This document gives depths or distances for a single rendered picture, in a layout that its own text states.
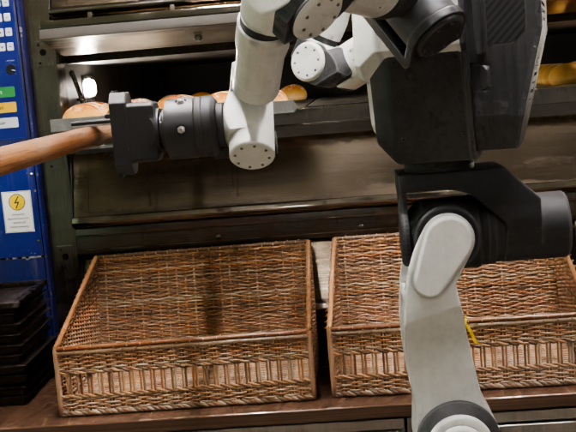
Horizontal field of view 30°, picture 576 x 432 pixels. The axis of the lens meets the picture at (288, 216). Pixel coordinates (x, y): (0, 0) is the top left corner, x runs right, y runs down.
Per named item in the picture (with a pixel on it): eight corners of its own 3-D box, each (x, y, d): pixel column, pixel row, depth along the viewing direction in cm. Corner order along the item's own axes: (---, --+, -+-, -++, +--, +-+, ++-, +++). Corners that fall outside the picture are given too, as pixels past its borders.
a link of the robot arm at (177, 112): (103, 91, 151) (187, 83, 150) (117, 90, 160) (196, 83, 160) (113, 180, 152) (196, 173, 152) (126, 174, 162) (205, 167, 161)
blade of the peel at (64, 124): (294, 112, 240) (293, 99, 239) (51, 132, 242) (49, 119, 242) (297, 106, 275) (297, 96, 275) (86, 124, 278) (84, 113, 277)
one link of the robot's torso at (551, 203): (560, 251, 189) (554, 151, 187) (576, 263, 176) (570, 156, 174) (400, 263, 191) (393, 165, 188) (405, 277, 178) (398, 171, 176)
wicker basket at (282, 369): (103, 359, 276) (91, 254, 273) (321, 344, 273) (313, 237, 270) (55, 419, 228) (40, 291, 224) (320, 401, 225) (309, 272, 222)
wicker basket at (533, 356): (338, 342, 274) (329, 235, 270) (562, 329, 268) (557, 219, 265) (328, 400, 226) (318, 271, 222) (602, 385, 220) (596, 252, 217)
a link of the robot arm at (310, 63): (339, 110, 220) (429, 56, 208) (305, 105, 209) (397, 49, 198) (320, 60, 222) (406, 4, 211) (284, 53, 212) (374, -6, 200)
